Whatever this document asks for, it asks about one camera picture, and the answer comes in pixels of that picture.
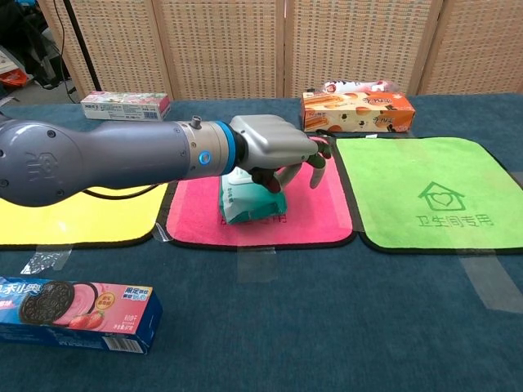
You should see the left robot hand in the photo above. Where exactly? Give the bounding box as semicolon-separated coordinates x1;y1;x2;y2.
230;114;334;194

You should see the teal wet wipes pack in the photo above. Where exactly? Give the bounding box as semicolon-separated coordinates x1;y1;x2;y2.
218;173;288;226

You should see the orange cake box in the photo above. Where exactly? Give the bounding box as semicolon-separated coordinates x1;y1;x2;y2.
301;91;417;134

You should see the pink floral toothpaste box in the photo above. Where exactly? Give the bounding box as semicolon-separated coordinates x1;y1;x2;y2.
80;91;172;123

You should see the long blue Oreo box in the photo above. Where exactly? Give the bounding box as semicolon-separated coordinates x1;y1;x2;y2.
0;276;164;355

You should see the pink microfiber cloth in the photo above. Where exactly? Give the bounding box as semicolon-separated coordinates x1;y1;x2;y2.
158;136;358;252

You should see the white red snack bag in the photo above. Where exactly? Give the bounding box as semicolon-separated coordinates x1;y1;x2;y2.
324;80;400;96

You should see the woven folding screen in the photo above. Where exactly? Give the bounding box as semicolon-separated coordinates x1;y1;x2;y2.
38;0;523;101

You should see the clear tape strip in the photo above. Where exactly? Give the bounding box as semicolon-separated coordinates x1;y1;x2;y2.
20;243;73;275
235;238;280;284
454;247;523;315

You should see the green microfiber cloth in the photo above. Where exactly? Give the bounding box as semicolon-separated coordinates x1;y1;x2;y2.
333;136;523;256

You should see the yellow microfiber cloth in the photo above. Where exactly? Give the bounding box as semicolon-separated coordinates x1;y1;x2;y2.
0;183;170;251

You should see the black tripod stand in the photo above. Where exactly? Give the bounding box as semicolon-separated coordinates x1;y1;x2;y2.
63;0;102;93

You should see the orange plastic bag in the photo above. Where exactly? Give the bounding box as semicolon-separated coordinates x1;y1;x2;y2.
0;69;28;88

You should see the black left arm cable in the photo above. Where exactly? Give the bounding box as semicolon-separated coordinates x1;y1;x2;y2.
83;183;165;202

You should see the black floor cable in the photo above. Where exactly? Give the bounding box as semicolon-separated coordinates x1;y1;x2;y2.
51;0;79;104

